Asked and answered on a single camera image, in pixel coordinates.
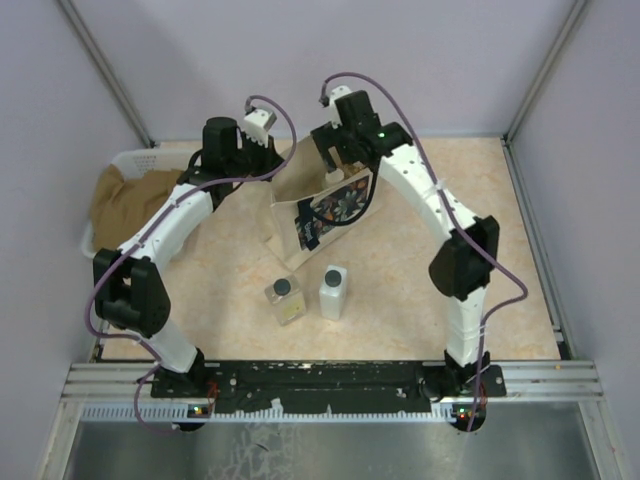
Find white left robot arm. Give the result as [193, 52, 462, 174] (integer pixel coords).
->
[88, 109, 285, 397]

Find white slotted cable duct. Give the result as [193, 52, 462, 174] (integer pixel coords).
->
[79, 400, 467, 425]

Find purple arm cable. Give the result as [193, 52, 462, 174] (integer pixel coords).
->
[319, 73, 529, 434]
[85, 94, 301, 434]

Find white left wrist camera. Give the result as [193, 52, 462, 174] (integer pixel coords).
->
[241, 108, 277, 147]

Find aluminium frame rail right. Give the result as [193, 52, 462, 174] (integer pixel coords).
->
[502, 0, 591, 147]

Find white square bottle black cap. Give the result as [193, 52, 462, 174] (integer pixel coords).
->
[319, 265, 348, 321]

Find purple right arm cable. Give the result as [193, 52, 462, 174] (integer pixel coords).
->
[319, 73, 529, 434]

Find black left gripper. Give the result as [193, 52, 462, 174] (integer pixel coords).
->
[225, 130, 285, 182]

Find brown cloth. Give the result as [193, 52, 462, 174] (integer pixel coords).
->
[89, 165, 181, 250]

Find white plastic basket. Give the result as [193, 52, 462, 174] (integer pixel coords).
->
[80, 148, 192, 259]

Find aluminium frame rail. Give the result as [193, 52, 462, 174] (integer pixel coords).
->
[502, 0, 591, 147]
[54, 0, 157, 148]

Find aluminium front frame rails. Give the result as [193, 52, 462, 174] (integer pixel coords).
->
[61, 360, 604, 402]

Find clear square bottle black cap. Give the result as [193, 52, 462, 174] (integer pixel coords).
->
[264, 275, 306, 326]

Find aluminium frame rail left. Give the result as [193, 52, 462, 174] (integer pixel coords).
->
[54, 0, 157, 148]

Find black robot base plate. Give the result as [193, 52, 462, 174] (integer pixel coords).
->
[151, 359, 507, 430]

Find olive green bottle cream cap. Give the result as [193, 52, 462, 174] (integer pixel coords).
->
[324, 169, 345, 188]

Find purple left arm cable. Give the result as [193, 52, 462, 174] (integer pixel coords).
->
[85, 94, 301, 434]

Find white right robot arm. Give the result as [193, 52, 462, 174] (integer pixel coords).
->
[312, 86, 499, 398]

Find cream canvas tote bag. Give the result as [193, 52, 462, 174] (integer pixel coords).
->
[256, 136, 380, 270]

